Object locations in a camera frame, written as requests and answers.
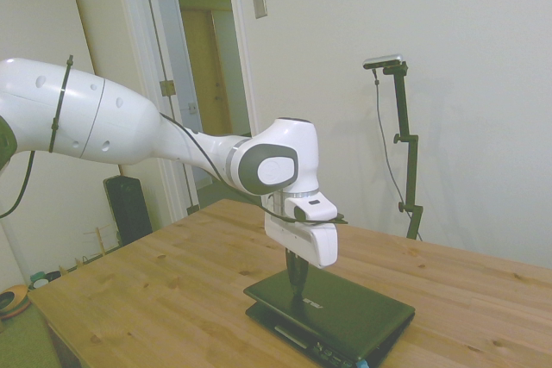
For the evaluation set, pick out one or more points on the brass door hinge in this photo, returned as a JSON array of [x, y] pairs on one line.
[[167, 88]]

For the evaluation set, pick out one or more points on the white open door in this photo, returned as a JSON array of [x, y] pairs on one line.
[[172, 40]]

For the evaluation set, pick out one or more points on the teal and white cup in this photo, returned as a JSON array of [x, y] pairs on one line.
[[38, 279]]

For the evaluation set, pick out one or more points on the black camera stand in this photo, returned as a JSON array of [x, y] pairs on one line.
[[405, 118]]

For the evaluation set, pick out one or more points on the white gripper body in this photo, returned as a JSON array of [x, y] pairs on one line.
[[302, 236]]

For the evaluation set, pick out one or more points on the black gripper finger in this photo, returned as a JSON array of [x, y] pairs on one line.
[[294, 275], [304, 273]]

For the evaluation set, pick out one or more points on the silver camera on stand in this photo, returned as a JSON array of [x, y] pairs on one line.
[[384, 60]]

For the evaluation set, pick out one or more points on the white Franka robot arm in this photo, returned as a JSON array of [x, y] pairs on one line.
[[112, 122]]

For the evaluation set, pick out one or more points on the small wooden peg rack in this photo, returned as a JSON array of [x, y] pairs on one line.
[[100, 241]]

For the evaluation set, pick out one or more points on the black tall tower box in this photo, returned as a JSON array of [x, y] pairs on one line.
[[128, 208]]

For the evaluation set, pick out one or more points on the black ASUS laptop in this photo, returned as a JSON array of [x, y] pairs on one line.
[[345, 312]]

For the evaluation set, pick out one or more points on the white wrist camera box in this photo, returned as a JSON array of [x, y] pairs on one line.
[[317, 208]]

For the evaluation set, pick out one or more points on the orange bowl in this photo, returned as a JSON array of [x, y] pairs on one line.
[[15, 299]]

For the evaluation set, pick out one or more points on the brown wooden hallway door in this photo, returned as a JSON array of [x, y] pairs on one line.
[[202, 83]]

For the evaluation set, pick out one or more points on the metal wall switch plate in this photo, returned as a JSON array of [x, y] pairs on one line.
[[259, 2]]

